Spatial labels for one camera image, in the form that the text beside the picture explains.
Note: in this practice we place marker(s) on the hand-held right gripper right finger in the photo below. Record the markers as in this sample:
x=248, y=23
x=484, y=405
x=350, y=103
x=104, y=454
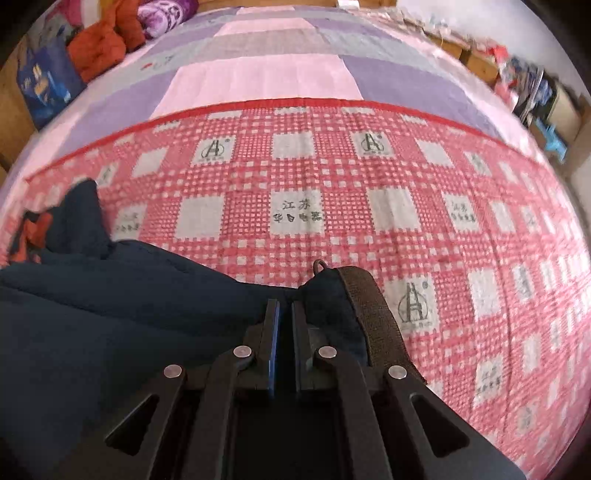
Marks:
x=299, y=337

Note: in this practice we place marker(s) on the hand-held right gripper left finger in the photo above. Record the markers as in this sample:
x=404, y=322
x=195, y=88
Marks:
x=273, y=332

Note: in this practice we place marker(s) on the navy blue jacket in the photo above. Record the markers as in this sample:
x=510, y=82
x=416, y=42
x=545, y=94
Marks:
x=115, y=318

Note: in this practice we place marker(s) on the red checked blanket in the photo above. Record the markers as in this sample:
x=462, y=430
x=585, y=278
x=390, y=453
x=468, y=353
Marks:
x=332, y=217

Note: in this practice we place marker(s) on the pink purple patchwork bed sheet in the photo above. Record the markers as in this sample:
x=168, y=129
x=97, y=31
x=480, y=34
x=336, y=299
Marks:
x=258, y=78

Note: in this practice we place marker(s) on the blue plastic stool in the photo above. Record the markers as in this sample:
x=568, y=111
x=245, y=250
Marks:
x=554, y=141

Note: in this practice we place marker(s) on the orange quilted cloth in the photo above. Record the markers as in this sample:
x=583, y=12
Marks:
x=104, y=44

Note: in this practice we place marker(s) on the purple floral blanket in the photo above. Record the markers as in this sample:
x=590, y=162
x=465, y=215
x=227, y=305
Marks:
x=164, y=16

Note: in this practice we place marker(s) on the blue printed gift bag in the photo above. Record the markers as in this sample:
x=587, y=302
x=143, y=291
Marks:
x=46, y=85

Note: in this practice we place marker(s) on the wooden cabinet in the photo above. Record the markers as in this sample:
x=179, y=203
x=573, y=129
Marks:
x=11, y=120

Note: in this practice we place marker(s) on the cluttered wooden bedside shelf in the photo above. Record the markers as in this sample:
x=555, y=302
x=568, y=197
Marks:
x=498, y=60

